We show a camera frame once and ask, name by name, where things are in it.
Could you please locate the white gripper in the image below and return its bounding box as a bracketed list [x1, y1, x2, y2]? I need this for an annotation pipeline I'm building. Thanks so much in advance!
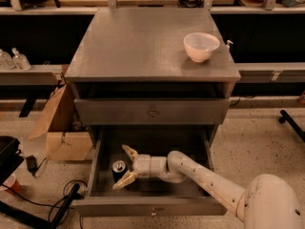
[112, 144, 152, 190]

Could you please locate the blue pepsi can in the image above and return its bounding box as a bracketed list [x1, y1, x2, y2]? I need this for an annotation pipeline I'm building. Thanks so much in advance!
[112, 160, 128, 182]

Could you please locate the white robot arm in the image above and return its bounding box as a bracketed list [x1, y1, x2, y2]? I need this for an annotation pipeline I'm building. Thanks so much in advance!
[112, 145, 304, 229]

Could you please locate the open grey middle drawer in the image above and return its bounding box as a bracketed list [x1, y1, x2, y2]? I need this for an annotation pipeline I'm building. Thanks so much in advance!
[73, 126, 226, 217]

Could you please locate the closed grey top drawer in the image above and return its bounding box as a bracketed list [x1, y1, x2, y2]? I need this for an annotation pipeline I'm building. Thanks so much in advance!
[74, 99, 230, 125]

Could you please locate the grey drawer cabinet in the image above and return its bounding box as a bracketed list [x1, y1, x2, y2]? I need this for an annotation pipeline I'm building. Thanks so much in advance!
[66, 8, 240, 141]

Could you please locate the brown cardboard box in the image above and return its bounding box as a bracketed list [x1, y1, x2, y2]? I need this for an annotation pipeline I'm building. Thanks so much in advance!
[29, 84, 92, 161]

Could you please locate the black power adapter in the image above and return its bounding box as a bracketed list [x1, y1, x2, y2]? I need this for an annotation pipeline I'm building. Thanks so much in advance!
[26, 156, 37, 176]

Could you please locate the red plastic cup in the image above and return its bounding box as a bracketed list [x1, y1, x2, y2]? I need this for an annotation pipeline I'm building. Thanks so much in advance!
[0, 174, 21, 195]

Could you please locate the black bin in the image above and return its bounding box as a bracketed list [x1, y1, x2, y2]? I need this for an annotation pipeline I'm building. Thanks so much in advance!
[0, 135, 24, 185]

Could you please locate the black stand leg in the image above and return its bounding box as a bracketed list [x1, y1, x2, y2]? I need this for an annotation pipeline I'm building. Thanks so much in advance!
[0, 183, 81, 229]

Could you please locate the white bowl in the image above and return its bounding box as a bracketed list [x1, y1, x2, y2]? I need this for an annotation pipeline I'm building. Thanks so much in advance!
[183, 32, 220, 63]

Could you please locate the white pump bottle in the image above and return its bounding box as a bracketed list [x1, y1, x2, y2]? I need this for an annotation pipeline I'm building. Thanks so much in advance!
[226, 40, 234, 52]

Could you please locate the clear sanitizer bottle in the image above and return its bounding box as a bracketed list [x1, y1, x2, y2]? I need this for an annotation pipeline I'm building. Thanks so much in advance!
[0, 49, 15, 70]
[11, 48, 31, 71]

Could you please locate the black caster leg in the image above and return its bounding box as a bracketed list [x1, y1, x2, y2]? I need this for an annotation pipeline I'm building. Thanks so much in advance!
[278, 110, 305, 142]

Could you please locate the black cable on floor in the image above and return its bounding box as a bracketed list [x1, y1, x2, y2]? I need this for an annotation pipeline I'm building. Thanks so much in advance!
[0, 178, 89, 229]

